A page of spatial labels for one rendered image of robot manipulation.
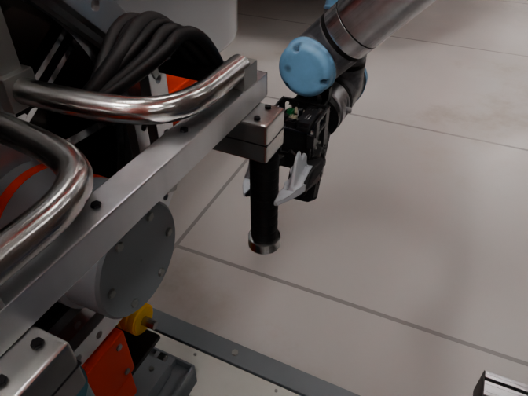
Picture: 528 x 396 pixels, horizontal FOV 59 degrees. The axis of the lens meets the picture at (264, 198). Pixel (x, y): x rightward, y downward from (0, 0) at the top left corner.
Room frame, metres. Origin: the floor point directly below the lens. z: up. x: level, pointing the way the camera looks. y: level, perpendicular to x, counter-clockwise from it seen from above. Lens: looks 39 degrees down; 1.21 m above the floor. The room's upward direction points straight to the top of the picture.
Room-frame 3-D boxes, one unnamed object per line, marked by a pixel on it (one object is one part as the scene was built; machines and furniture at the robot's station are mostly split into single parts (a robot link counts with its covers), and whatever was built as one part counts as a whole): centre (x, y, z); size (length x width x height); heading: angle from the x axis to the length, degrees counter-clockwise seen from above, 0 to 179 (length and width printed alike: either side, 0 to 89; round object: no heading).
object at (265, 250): (0.46, 0.00, 0.83); 0.04 x 0.04 x 0.16
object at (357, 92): (0.73, -0.13, 0.85); 0.11 x 0.08 x 0.09; 155
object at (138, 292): (0.38, 0.22, 0.85); 0.21 x 0.14 x 0.14; 65
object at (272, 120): (0.48, 0.03, 0.93); 0.09 x 0.05 x 0.05; 65
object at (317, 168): (0.52, -0.06, 0.83); 0.09 x 0.05 x 0.02; 164
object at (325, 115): (0.59, -0.06, 0.86); 0.12 x 0.08 x 0.09; 155
